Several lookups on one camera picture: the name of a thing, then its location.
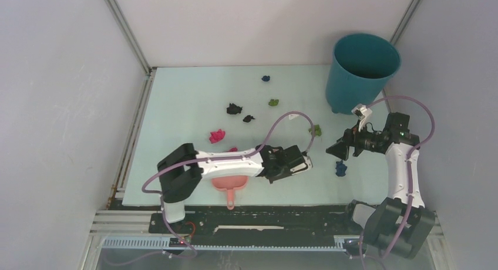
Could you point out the green paper scrap far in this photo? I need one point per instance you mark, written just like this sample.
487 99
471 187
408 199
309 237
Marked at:
273 102

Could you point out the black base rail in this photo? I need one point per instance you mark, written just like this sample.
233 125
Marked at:
267 226

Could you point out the magenta paper scrap large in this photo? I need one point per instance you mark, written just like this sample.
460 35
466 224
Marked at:
217 136

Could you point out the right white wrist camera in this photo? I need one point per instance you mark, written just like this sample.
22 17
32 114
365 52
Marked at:
363 113

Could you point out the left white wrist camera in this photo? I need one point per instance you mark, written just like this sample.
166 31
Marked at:
303 166

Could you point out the teal plastic bucket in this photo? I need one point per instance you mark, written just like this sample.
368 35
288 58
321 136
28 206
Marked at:
362 64

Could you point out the pink plastic dustpan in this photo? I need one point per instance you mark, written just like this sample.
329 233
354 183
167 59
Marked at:
229 185

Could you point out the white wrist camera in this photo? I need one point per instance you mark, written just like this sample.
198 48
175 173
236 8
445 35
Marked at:
303 166
363 113

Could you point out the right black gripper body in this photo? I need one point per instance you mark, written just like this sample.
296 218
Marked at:
363 139

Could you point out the dark blue paper scrap right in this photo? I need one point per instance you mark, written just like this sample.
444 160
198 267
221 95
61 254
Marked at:
340 169

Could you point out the small black paper scrap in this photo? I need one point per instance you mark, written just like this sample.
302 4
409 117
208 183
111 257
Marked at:
248 118

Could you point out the large black paper scrap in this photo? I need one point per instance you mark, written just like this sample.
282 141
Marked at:
233 109

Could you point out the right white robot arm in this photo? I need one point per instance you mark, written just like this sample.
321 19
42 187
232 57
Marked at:
400 224

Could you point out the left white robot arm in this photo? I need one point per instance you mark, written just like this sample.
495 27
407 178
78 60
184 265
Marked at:
181 171

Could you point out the green paper scrap near brush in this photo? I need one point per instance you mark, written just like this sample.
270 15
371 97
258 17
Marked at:
315 130

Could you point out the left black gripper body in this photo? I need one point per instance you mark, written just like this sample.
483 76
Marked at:
284 172

